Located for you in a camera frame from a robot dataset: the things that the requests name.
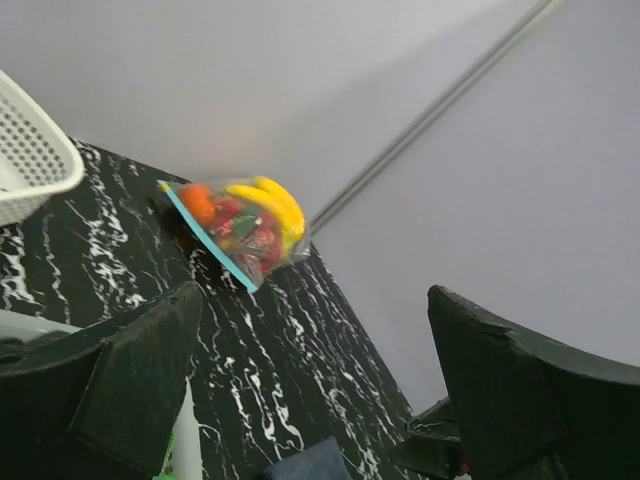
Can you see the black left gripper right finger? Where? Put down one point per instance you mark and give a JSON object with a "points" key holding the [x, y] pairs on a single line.
{"points": [[519, 404]]}

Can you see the clear zip top bag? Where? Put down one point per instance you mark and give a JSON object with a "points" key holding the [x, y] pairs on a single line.
{"points": [[252, 282]]}

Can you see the yellow fake banana bunch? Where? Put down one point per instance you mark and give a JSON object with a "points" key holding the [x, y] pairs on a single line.
{"points": [[270, 195]]}

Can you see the white perforated plastic basket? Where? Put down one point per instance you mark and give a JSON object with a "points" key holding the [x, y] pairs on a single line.
{"points": [[38, 160]]}

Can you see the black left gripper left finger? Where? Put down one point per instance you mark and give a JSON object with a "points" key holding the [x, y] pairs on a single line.
{"points": [[99, 403]]}

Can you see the dark blue folded towel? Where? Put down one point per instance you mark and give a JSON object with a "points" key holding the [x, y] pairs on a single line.
{"points": [[322, 461]]}

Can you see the red fake strawberry bunch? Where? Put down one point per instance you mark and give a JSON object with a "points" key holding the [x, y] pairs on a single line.
{"points": [[247, 233]]}

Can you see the orange fake bell pepper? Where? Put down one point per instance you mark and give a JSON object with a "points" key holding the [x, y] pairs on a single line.
{"points": [[199, 201]]}

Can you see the aluminium frame post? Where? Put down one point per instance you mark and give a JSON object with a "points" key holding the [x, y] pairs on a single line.
{"points": [[432, 113]]}

